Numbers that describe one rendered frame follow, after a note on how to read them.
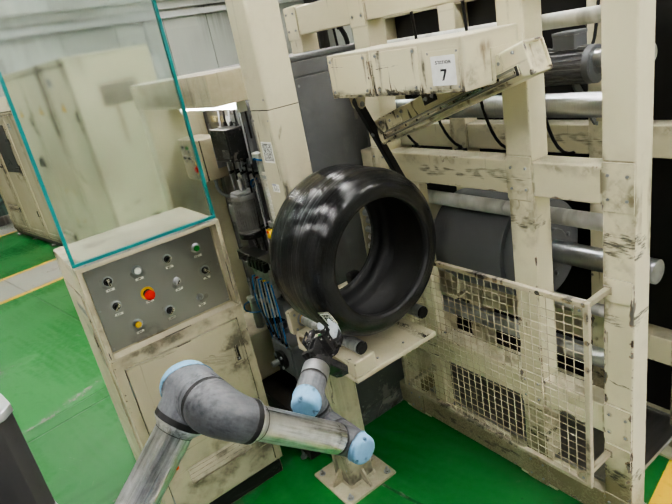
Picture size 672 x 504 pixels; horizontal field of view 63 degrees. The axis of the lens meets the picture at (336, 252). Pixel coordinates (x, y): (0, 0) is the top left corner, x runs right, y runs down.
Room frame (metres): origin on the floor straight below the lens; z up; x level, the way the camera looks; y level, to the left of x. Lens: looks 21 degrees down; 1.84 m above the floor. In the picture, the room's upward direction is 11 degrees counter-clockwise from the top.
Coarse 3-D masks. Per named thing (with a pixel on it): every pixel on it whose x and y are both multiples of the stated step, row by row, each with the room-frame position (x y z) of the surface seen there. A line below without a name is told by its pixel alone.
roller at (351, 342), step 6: (300, 318) 1.83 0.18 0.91; (306, 318) 1.80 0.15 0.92; (306, 324) 1.79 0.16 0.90; (312, 324) 1.76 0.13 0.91; (348, 336) 1.61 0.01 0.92; (354, 336) 1.61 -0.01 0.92; (342, 342) 1.61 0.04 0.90; (348, 342) 1.58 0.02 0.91; (354, 342) 1.57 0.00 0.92; (360, 342) 1.55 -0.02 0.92; (348, 348) 1.59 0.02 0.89; (354, 348) 1.55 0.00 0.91; (360, 348) 1.55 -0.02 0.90; (366, 348) 1.56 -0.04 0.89; (360, 354) 1.55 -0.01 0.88
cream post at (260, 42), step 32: (256, 0) 1.92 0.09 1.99; (256, 32) 1.91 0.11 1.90; (256, 64) 1.90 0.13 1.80; (288, 64) 1.96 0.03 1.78; (256, 96) 1.94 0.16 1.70; (288, 96) 1.94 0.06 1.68; (256, 128) 1.98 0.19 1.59; (288, 128) 1.93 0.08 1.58; (288, 160) 1.91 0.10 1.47; (288, 192) 1.90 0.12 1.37; (352, 384) 1.95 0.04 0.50; (352, 416) 1.94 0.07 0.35; (352, 480) 1.90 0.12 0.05
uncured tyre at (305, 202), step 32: (320, 192) 1.63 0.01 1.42; (352, 192) 1.60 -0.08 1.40; (384, 192) 1.65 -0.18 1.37; (416, 192) 1.72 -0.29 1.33; (288, 224) 1.63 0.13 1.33; (320, 224) 1.54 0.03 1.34; (384, 224) 1.97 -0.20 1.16; (416, 224) 1.86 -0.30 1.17; (288, 256) 1.58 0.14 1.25; (320, 256) 1.51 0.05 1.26; (384, 256) 1.95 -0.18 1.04; (416, 256) 1.84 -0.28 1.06; (288, 288) 1.60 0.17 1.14; (320, 288) 1.50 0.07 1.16; (352, 288) 1.87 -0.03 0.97; (384, 288) 1.86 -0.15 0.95; (416, 288) 1.68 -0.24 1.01; (320, 320) 1.54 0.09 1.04; (352, 320) 1.54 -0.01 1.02; (384, 320) 1.60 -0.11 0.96
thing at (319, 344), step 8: (328, 328) 1.40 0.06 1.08; (304, 336) 1.40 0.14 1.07; (312, 336) 1.38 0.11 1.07; (320, 336) 1.35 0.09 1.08; (328, 336) 1.39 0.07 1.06; (304, 344) 1.37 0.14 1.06; (312, 344) 1.35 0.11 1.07; (320, 344) 1.35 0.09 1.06; (328, 344) 1.35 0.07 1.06; (336, 344) 1.38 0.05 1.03; (304, 352) 1.32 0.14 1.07; (312, 352) 1.30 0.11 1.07; (320, 352) 1.34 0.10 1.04; (328, 352) 1.36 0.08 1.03; (336, 352) 1.36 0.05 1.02; (328, 360) 1.30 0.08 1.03
